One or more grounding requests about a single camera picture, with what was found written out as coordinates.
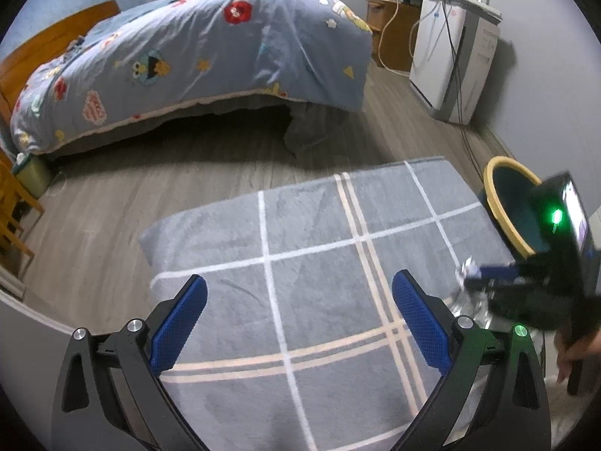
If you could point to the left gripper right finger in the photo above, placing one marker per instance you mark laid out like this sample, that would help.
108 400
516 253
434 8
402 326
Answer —
513 413

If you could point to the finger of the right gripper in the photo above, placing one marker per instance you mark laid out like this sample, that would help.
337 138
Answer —
499 272
480 284

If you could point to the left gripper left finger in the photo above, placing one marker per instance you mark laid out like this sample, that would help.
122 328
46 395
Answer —
87 413

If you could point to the pink mask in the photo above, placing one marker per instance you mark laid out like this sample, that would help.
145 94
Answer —
470 303

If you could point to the yellow rimmed teal trash bin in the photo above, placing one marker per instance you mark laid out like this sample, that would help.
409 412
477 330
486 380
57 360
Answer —
507 185

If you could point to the person's right hand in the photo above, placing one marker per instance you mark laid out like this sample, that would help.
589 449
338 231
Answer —
568 354

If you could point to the grey plaid blanket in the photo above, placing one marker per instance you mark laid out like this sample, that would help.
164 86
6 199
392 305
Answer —
301 346

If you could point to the white air purifier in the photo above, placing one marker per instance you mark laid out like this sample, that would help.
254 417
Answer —
455 46

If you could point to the wooden chair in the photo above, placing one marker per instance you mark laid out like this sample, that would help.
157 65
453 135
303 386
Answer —
15 202

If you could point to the green storage box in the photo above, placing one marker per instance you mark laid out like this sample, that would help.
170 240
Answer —
33 173

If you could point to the wooden nightstand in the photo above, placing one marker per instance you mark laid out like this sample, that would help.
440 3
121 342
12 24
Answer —
390 24

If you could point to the wooden bed frame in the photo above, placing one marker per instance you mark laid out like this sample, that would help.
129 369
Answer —
17 67

